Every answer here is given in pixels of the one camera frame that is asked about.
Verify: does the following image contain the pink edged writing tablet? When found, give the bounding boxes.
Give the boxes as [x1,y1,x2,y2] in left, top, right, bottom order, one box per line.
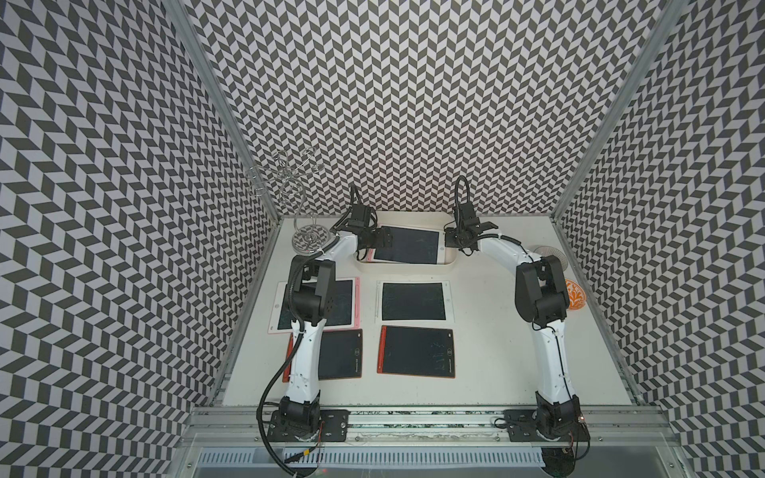
[267,278,361,335]

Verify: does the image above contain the white framed writing tablet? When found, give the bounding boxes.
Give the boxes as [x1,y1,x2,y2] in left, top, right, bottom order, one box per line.
[375,281,455,324]

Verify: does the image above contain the red framed writing tablet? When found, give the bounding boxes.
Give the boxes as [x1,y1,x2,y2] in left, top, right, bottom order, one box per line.
[318,329,364,380]

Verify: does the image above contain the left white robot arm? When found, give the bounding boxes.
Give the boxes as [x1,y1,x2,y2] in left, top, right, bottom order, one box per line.
[279,204,390,434]

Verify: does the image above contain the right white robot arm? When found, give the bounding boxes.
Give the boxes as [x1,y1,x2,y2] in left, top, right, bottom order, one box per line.
[444,200,586,442]

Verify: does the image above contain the cream storage box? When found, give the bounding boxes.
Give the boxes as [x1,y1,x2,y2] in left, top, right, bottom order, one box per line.
[351,211,457,275]

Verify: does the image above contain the clear glass bowl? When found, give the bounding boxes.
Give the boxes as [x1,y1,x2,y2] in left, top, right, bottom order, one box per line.
[533,245,568,268]

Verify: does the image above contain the orange patterned bowl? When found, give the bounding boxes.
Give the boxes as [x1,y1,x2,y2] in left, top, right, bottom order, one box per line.
[566,279,587,311]

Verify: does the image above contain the silver wire stand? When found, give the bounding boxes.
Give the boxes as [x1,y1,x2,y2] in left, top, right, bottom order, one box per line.
[248,147,331,256]

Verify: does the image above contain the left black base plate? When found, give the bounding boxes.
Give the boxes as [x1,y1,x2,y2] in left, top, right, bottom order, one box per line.
[266,408,350,443]

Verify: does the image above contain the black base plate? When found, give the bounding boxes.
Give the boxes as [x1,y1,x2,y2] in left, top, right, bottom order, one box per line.
[266,408,350,443]
[502,409,591,445]

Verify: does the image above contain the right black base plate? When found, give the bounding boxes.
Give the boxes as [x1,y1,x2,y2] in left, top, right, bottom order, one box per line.
[502,409,591,445]

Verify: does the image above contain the black corrugated cable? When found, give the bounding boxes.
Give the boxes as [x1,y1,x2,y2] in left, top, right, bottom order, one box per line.
[255,333,312,478]

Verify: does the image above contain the aluminium front rail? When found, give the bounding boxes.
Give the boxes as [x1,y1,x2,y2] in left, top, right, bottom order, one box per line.
[179,406,681,447]

